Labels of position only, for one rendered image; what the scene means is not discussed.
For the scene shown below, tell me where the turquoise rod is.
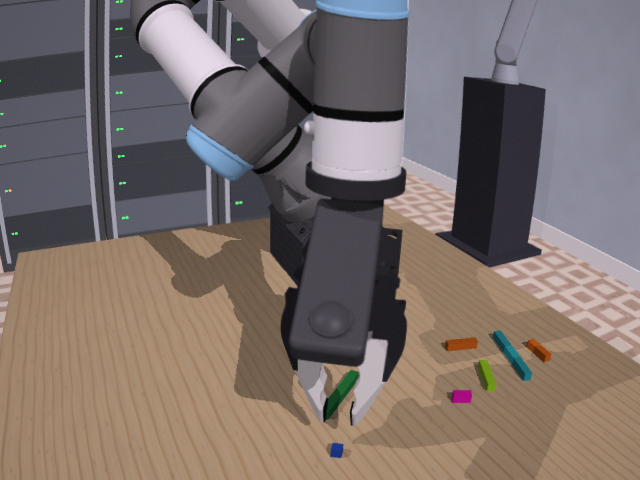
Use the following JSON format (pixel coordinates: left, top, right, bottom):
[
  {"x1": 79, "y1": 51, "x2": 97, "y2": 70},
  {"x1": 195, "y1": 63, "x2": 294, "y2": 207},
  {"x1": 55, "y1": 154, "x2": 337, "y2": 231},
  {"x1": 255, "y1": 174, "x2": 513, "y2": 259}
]
[{"x1": 493, "y1": 330, "x2": 532, "y2": 381}]

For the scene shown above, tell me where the orange rod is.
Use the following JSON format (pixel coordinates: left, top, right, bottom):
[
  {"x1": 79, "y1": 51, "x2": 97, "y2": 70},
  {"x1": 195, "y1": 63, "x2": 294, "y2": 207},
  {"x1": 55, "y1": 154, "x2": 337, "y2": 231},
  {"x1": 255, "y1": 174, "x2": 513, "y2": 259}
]
[
  {"x1": 445, "y1": 337, "x2": 478, "y2": 351},
  {"x1": 526, "y1": 339, "x2": 551, "y2": 362}
]

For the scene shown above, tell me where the small magenta block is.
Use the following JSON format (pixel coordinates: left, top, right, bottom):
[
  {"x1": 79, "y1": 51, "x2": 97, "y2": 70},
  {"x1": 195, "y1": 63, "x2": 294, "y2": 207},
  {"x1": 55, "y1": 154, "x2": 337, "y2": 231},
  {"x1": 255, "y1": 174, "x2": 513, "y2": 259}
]
[{"x1": 452, "y1": 390, "x2": 472, "y2": 403}]

